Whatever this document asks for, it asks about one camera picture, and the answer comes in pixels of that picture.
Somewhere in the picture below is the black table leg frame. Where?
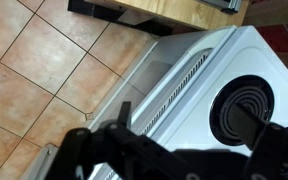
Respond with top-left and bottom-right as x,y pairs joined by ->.
67,0 -> 173,37

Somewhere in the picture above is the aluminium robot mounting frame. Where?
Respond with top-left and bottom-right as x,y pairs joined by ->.
197,0 -> 243,15

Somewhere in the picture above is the white electric stove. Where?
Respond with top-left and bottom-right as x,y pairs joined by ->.
18,24 -> 288,180

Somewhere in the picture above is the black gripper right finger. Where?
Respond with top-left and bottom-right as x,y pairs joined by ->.
228,103 -> 288,180

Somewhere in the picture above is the small black coil burner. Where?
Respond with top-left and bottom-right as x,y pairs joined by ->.
209,74 -> 275,147

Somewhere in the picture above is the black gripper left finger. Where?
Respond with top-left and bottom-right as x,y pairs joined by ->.
45,101 -> 172,180

